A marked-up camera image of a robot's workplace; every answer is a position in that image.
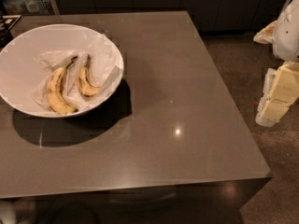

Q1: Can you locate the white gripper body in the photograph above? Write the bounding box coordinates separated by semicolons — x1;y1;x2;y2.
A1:
272;0;299;62

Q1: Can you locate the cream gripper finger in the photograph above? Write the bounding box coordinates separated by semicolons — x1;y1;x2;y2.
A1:
253;21;277;44
255;62;299;127

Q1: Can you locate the small yellow banana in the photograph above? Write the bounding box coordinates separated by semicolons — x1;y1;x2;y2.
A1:
77;54;100;98

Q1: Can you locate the large yellow banana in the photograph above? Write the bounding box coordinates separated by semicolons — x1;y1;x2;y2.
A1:
46;57;78;115

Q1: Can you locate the white bowl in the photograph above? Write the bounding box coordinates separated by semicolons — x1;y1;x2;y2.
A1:
0;23;125;119

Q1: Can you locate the white paper liner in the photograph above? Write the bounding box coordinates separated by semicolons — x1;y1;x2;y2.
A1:
31;35;123;118

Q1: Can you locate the shelf with bottles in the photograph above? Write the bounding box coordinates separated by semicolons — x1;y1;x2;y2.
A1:
0;0;59;16

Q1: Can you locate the dark tray at edge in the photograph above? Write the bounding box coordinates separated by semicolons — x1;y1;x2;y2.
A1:
0;15;21;48

